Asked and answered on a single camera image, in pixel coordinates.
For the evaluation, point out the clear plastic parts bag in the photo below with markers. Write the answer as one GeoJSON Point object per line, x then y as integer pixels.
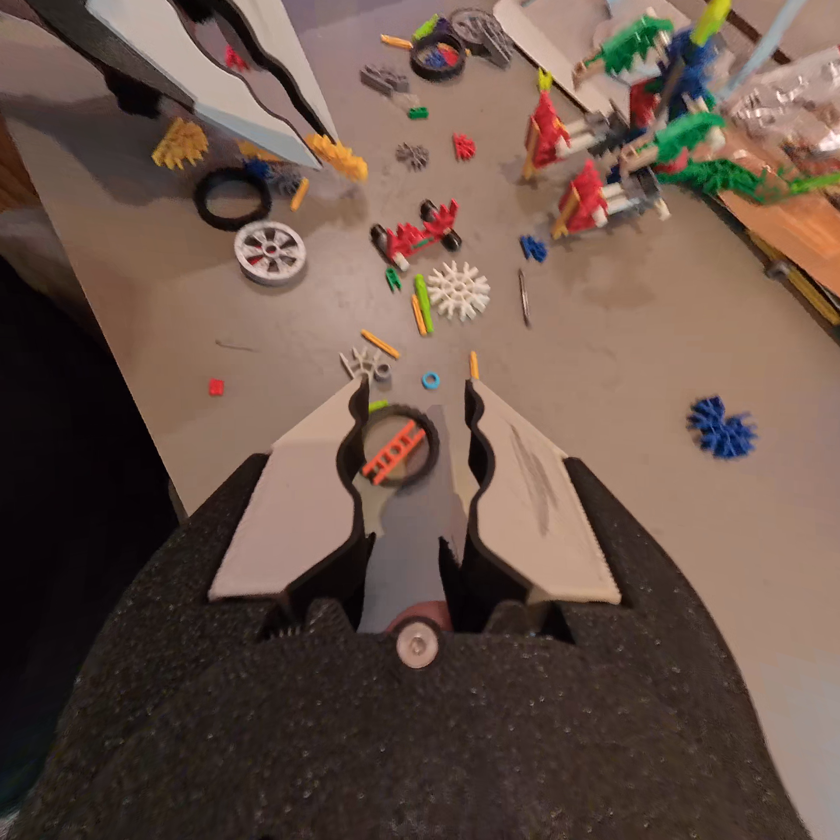
{"type": "Point", "coordinates": [787, 105]}

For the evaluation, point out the black rubber tyre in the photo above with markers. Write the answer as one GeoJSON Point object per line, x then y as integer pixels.
{"type": "Point", "coordinates": [430, 453]}
{"type": "Point", "coordinates": [420, 69]}
{"type": "Point", "coordinates": [203, 207]}

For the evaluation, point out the small grey spacer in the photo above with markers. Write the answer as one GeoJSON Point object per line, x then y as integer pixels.
{"type": "Point", "coordinates": [778, 270]}
{"type": "Point", "coordinates": [383, 375]}

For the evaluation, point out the thin dark grey rod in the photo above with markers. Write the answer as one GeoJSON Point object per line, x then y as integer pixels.
{"type": "Point", "coordinates": [523, 298]}

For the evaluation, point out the yellow half-round connector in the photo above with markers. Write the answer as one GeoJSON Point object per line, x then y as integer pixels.
{"type": "Point", "coordinates": [259, 152]}

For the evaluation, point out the small blue connector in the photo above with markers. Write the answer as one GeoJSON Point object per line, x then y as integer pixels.
{"type": "Point", "coordinates": [533, 248]}

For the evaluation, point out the white stand base board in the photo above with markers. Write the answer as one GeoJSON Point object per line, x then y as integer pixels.
{"type": "Point", "coordinates": [544, 39]}

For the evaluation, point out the red snowflake connector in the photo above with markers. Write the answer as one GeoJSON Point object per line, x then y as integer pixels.
{"type": "Point", "coordinates": [450, 56]}

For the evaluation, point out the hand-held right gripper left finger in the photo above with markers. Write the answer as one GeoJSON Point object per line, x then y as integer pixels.
{"type": "Point", "coordinates": [282, 525]}

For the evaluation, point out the yellow fan connector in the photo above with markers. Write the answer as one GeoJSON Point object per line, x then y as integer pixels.
{"type": "Point", "coordinates": [180, 144]}

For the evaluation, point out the dark grey snowflake connector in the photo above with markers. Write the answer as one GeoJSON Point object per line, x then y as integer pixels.
{"type": "Point", "coordinates": [412, 157]}

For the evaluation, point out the white snowflake connector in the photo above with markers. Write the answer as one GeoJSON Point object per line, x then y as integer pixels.
{"type": "Point", "coordinates": [457, 291]}

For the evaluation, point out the yellow snowflake connector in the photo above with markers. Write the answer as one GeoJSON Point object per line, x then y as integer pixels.
{"type": "Point", "coordinates": [338, 157]}

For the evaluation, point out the red toothed connector assembly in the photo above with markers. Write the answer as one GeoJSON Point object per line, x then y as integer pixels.
{"type": "Point", "coordinates": [417, 236]}

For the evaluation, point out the light grey wedge connector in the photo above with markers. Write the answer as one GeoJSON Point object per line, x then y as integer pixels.
{"type": "Point", "coordinates": [359, 364]}

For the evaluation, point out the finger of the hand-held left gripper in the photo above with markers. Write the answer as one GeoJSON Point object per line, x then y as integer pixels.
{"type": "Point", "coordinates": [289, 46]}
{"type": "Point", "coordinates": [197, 72]}

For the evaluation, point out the orange ladder-shaped connector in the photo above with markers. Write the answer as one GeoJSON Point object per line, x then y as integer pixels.
{"type": "Point", "coordinates": [394, 453]}

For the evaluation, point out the grey half-round connector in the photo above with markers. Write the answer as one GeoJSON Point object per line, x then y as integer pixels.
{"type": "Point", "coordinates": [384, 79]}

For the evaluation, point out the colourful construction toy model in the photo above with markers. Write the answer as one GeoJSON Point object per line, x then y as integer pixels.
{"type": "Point", "coordinates": [584, 197]}

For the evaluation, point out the orange cardboard toy box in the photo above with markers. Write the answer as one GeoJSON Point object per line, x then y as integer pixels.
{"type": "Point", "coordinates": [800, 229]}

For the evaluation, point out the blue half-round connector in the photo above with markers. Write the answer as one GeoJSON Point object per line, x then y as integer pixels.
{"type": "Point", "coordinates": [258, 170]}
{"type": "Point", "coordinates": [433, 60]}

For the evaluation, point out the black and silver tube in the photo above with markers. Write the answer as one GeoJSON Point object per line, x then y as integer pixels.
{"type": "Point", "coordinates": [430, 210]}

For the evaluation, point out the large blue snowflake connector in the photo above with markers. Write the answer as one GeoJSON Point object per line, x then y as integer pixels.
{"type": "Point", "coordinates": [722, 430]}

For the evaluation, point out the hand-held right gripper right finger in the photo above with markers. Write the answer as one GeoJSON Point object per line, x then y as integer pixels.
{"type": "Point", "coordinates": [544, 525]}

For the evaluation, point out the long grey fan connector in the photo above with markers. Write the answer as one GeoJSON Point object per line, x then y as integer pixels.
{"type": "Point", "coordinates": [499, 46]}

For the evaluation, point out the red half-round connector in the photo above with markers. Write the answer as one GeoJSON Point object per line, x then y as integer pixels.
{"type": "Point", "coordinates": [464, 147]}
{"type": "Point", "coordinates": [234, 59]}

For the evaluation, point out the grey spoked wheel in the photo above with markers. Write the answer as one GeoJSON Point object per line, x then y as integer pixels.
{"type": "Point", "coordinates": [246, 259]}
{"type": "Point", "coordinates": [469, 23]}

